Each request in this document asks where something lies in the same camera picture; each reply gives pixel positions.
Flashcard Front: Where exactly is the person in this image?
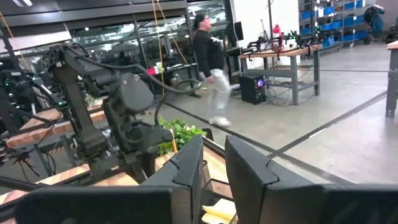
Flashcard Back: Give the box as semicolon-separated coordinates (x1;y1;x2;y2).
192;12;233;128

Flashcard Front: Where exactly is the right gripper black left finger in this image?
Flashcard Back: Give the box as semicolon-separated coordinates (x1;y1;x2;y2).
14;134;205;224

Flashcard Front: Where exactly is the shelving with blue bins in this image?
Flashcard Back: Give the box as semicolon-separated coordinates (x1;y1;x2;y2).
298;0;374;44

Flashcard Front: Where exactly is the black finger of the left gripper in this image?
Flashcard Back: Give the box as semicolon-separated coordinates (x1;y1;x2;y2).
149;127;175;150

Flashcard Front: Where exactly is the black long table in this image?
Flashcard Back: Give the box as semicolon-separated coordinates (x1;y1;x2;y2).
146;63;200;94

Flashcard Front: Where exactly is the black mesh desk organizer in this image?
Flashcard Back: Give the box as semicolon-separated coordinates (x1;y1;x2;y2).
200;127;239;224

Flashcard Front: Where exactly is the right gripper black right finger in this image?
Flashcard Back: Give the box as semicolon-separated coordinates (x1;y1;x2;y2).
223;134;398;224

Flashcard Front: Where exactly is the green plant in white pot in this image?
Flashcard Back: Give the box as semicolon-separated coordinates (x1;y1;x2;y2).
157;117;208;156

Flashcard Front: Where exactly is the wooden workbench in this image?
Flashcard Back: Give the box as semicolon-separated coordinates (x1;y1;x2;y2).
5;98;108;149
238;43;323;106
385;40;398;119

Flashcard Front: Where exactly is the black lit computer tower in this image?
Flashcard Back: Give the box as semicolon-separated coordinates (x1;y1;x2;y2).
239;73;267;106

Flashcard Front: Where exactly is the yellow hanging cable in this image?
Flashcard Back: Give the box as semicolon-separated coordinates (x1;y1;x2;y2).
157;0;189;65
151;0;165;97

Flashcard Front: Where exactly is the orange wooden pencil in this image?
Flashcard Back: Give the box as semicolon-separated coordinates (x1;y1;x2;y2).
169;129;178;155

